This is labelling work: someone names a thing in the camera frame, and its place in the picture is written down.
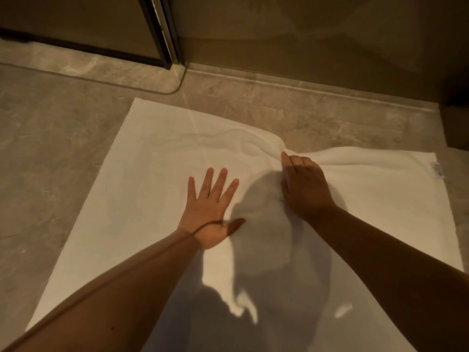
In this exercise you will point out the person's right hand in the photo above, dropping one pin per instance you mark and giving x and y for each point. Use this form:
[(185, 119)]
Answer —
[(306, 190)]

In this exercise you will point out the person's left hand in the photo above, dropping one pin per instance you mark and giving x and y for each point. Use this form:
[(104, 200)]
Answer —
[(207, 216)]

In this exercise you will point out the person's left thumb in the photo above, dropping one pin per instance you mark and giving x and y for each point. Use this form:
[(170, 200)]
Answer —
[(235, 222)]

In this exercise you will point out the person's right thumb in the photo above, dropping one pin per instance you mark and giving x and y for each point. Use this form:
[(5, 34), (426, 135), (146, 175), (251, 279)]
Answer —
[(285, 168)]

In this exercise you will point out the person's left middle finger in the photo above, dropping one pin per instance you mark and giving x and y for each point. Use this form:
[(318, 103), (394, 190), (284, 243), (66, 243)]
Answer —
[(218, 183)]

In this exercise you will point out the person's left little finger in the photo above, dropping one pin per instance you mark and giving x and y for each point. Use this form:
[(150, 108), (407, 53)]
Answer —
[(191, 189)]

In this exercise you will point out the white towel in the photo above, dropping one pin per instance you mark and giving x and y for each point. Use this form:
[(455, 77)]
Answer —
[(146, 172)]

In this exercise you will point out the person's left forearm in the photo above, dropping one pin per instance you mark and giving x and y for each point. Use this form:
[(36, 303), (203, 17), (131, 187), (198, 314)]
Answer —
[(121, 293)]

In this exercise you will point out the person's right forearm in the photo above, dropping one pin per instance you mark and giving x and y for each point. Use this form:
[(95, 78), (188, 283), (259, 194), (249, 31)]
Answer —
[(395, 274)]

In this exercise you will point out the glass door panel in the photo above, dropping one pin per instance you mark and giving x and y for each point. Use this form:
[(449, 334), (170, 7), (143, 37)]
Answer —
[(73, 21)]

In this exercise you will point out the black metal door frame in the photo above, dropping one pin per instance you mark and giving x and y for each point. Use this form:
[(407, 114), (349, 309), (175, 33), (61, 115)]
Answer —
[(161, 29)]

